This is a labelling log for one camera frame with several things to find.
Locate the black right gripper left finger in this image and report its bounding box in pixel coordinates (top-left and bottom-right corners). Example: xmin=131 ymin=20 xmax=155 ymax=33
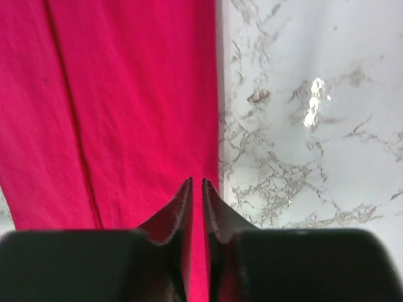
xmin=1 ymin=179 xmax=193 ymax=301

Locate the magenta t-shirt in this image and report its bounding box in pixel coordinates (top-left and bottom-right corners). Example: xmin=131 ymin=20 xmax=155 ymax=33
xmin=0 ymin=0 xmax=221 ymax=302

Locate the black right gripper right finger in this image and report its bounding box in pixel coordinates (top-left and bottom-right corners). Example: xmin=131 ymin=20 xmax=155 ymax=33
xmin=201 ymin=180 xmax=402 ymax=301

